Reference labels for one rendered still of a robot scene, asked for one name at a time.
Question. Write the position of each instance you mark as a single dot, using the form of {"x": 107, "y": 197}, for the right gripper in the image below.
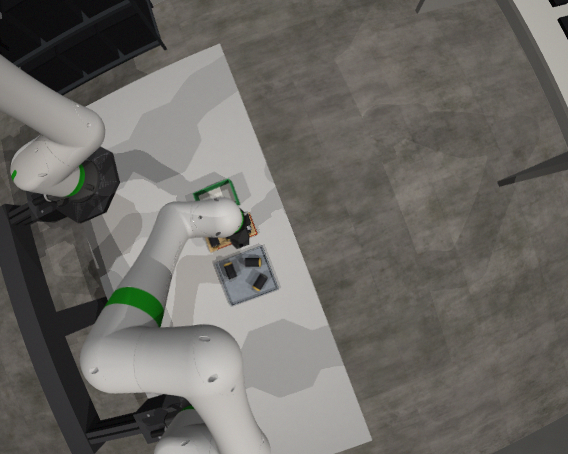
{"x": 241, "y": 237}

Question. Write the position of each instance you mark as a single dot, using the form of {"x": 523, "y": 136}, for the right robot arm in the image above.
{"x": 127, "y": 350}

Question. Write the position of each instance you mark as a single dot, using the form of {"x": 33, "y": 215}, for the tan battery holder board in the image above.
{"x": 223, "y": 241}

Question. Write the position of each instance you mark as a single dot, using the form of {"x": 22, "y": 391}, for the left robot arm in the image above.
{"x": 70, "y": 133}

